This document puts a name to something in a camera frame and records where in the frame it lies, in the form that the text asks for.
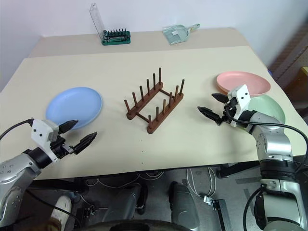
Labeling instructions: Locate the yellow box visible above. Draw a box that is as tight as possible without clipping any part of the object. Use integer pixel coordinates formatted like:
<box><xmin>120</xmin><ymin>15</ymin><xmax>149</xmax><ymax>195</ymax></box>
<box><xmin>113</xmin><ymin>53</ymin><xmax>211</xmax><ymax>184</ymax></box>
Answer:
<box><xmin>300</xmin><ymin>66</ymin><xmax>308</xmax><ymax>97</ymax></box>

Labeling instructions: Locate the green screwdriver bit set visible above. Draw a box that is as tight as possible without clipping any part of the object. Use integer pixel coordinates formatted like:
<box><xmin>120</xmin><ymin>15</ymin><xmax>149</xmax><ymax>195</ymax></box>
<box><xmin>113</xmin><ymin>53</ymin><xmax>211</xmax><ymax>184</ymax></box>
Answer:
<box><xmin>90</xmin><ymin>2</ymin><xmax>132</xmax><ymax>46</ymax></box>

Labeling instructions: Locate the clear green dustpan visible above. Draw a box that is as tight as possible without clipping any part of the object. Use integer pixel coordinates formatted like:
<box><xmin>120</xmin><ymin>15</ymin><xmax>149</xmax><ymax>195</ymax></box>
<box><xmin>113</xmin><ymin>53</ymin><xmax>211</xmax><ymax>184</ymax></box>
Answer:
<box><xmin>162</xmin><ymin>23</ymin><xmax>201</xmax><ymax>46</ymax></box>

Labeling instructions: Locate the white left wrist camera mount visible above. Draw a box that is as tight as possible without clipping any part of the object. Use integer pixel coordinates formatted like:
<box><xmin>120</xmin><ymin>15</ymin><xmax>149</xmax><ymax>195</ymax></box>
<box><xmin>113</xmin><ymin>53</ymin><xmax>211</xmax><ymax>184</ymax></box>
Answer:
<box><xmin>30</xmin><ymin>118</ymin><xmax>61</xmax><ymax>161</ymax></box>

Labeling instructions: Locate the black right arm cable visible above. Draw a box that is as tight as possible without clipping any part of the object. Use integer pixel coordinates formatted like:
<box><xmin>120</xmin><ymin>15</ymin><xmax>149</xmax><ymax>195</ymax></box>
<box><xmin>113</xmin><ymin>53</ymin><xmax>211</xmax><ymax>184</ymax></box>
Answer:
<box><xmin>225</xmin><ymin>105</ymin><xmax>308</xmax><ymax>174</ymax></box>

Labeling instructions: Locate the white shoe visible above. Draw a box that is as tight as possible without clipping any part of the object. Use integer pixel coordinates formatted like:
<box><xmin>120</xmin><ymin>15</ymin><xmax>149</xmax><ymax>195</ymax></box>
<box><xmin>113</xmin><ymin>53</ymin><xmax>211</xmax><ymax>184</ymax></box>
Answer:
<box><xmin>51</xmin><ymin>195</ymin><xmax>73</xmax><ymax>222</ymax></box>

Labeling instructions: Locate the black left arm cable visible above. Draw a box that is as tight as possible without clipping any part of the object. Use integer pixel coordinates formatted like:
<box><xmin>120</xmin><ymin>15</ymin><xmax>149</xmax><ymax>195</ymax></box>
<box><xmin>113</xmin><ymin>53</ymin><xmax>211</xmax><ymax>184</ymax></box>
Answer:
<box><xmin>0</xmin><ymin>118</ymin><xmax>34</xmax><ymax>141</ymax></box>

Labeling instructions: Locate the green plate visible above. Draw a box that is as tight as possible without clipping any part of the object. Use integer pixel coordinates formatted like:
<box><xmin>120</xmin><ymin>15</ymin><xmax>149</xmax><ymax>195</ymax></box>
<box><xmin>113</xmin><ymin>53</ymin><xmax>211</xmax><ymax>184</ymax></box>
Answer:
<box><xmin>240</xmin><ymin>94</ymin><xmax>286</xmax><ymax>128</ymax></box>

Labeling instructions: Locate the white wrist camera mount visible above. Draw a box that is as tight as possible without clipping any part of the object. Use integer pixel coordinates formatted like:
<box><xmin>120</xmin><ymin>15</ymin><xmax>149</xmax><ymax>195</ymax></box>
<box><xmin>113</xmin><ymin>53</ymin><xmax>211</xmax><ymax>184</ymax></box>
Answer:
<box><xmin>227</xmin><ymin>84</ymin><xmax>251</xmax><ymax>128</ymax></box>
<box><xmin>30</xmin><ymin>118</ymin><xmax>61</xmax><ymax>161</ymax></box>

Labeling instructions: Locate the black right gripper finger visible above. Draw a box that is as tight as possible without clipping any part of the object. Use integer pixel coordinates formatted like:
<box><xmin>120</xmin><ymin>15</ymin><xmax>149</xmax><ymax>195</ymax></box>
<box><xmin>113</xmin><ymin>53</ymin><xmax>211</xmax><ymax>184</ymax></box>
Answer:
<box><xmin>211</xmin><ymin>93</ymin><xmax>229</xmax><ymax>103</ymax></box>
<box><xmin>197</xmin><ymin>106</ymin><xmax>221</xmax><ymax>122</ymax></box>

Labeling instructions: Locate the black cable loop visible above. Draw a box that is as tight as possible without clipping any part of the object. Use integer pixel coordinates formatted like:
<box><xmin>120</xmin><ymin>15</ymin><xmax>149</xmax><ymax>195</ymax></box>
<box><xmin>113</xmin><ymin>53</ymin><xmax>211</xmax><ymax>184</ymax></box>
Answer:
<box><xmin>242</xmin><ymin>185</ymin><xmax>267</xmax><ymax>231</ymax></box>

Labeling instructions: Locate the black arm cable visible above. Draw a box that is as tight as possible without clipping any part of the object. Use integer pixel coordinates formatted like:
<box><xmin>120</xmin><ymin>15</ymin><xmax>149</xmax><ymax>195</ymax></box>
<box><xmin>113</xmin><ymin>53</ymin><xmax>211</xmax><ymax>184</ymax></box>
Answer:
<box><xmin>0</xmin><ymin>118</ymin><xmax>34</xmax><ymax>141</ymax></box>
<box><xmin>225</xmin><ymin>105</ymin><xmax>308</xmax><ymax>174</ymax></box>

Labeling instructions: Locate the blue plate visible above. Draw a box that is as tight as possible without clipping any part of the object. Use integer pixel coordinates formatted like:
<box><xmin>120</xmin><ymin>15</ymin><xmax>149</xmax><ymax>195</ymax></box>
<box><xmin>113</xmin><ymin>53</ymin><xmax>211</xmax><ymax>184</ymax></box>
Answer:
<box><xmin>45</xmin><ymin>87</ymin><xmax>104</xmax><ymax>131</ymax></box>

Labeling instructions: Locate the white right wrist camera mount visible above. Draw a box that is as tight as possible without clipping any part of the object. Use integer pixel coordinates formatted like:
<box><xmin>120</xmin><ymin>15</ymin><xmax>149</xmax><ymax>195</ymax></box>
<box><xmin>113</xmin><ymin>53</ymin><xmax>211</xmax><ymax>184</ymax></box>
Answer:
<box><xmin>227</xmin><ymin>84</ymin><xmax>251</xmax><ymax>128</ymax></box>

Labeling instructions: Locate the wooden dish rack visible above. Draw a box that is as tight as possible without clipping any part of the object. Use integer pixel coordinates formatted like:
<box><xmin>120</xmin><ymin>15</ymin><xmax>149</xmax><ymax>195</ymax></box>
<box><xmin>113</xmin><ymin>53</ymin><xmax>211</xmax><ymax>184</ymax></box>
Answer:
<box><xmin>124</xmin><ymin>67</ymin><xmax>185</xmax><ymax>135</ymax></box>

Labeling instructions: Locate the black metal bar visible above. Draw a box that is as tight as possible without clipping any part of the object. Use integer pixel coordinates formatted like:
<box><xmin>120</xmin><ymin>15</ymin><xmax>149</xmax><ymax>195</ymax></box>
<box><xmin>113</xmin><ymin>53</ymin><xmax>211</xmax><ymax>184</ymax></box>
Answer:
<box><xmin>212</xmin><ymin>199</ymin><xmax>233</xmax><ymax>231</ymax></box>

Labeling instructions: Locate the brown slatted wooden furniture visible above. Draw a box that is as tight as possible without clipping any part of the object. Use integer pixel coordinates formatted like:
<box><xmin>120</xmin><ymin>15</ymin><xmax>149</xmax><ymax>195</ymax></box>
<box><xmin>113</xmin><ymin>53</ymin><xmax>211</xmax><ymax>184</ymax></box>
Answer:
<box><xmin>271</xmin><ymin>22</ymin><xmax>308</xmax><ymax>85</ymax></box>

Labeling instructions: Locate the pink plate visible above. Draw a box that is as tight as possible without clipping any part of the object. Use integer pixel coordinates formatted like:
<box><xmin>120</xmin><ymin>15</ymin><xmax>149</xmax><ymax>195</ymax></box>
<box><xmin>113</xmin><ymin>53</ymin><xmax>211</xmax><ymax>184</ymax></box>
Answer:
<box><xmin>216</xmin><ymin>71</ymin><xmax>271</xmax><ymax>98</ymax></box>

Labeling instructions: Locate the beige table cover sheet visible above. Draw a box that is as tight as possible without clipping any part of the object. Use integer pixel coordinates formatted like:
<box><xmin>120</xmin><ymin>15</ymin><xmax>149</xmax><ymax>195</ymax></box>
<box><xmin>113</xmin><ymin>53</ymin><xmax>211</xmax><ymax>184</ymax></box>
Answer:
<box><xmin>0</xmin><ymin>45</ymin><xmax>308</xmax><ymax>181</ymax></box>

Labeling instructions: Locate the white cable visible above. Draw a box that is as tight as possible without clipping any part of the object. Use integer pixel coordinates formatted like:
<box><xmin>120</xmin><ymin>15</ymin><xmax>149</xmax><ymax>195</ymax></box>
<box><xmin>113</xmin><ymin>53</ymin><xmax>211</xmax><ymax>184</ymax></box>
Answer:
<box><xmin>185</xmin><ymin>167</ymin><xmax>217</xmax><ymax>199</ymax></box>

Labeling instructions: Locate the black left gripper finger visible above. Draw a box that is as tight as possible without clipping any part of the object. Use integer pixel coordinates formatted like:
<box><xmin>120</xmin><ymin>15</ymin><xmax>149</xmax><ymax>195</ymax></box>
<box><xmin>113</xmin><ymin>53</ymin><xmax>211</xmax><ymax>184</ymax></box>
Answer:
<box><xmin>58</xmin><ymin>119</ymin><xmax>79</xmax><ymax>135</ymax></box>
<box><xmin>73</xmin><ymin>131</ymin><xmax>98</xmax><ymax>155</ymax></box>

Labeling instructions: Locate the dark grey rounded shape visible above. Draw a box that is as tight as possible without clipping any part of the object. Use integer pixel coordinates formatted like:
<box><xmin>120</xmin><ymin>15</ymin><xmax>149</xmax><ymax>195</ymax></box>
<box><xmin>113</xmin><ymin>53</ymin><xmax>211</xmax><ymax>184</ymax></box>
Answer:
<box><xmin>105</xmin><ymin>183</ymin><xmax>149</xmax><ymax>220</ymax></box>
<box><xmin>168</xmin><ymin>181</ymin><xmax>201</xmax><ymax>229</ymax></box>

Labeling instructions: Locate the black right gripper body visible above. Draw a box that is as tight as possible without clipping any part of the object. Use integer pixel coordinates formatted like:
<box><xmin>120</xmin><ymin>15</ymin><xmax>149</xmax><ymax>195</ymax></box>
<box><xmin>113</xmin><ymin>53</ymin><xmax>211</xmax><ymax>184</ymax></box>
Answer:
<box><xmin>215</xmin><ymin>96</ymin><xmax>239</xmax><ymax>126</ymax></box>

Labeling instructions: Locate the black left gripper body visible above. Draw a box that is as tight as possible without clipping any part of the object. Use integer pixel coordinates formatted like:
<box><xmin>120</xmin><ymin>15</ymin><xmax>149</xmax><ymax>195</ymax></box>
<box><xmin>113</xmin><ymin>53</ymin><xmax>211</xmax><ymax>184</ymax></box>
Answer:
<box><xmin>49</xmin><ymin>135</ymin><xmax>75</xmax><ymax>159</ymax></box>

